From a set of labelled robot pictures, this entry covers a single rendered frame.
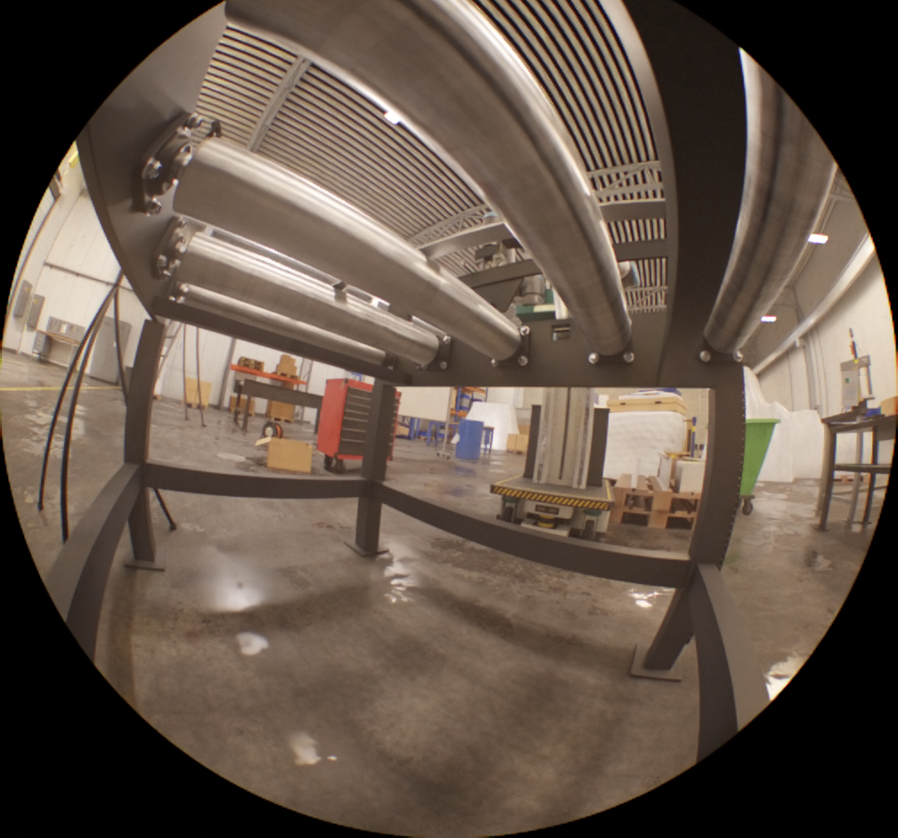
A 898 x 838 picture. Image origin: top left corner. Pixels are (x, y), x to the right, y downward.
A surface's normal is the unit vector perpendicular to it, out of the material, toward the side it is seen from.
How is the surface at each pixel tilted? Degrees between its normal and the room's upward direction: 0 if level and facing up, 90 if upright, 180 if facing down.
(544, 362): 90
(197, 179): 132
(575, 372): 90
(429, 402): 90
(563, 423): 90
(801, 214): 172
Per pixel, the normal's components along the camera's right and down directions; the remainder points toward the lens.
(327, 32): -0.24, 0.97
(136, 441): 0.77, 0.00
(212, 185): 0.48, 0.66
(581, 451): -0.50, -0.19
